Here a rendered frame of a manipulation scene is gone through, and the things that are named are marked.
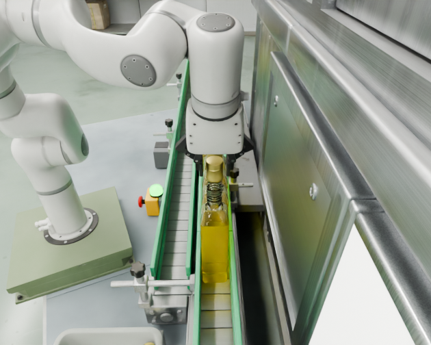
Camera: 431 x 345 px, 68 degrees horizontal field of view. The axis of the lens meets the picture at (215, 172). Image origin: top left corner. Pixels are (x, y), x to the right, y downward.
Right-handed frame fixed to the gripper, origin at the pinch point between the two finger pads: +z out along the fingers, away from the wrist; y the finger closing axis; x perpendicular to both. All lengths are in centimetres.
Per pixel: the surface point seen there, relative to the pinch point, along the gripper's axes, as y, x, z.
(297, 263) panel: -12.6, 20.7, -0.4
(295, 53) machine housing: -12.8, -6.0, -20.6
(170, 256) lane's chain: 10.8, 7.6, 26.1
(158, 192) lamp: 17.7, -19.1, 36.9
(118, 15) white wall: 163, -544, 229
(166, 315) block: 10.6, 21.7, 24.2
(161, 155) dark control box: 20, -43, 46
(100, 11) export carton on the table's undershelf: 175, -487, 195
